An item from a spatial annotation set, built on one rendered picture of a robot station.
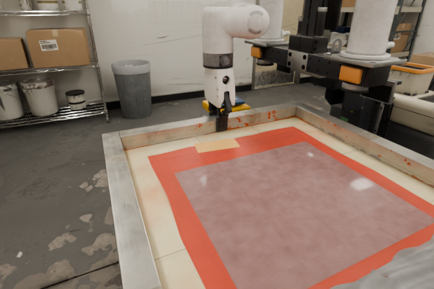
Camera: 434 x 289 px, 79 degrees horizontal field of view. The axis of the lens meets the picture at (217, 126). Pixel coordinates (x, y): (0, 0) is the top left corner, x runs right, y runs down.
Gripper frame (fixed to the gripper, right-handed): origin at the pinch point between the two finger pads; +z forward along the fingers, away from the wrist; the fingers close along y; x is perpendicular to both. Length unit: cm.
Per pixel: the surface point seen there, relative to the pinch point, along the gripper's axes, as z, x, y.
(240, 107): 2.6, -14.4, 13.1
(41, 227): 97, 77, 100
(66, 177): 97, 66, 155
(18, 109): 71, 113, 276
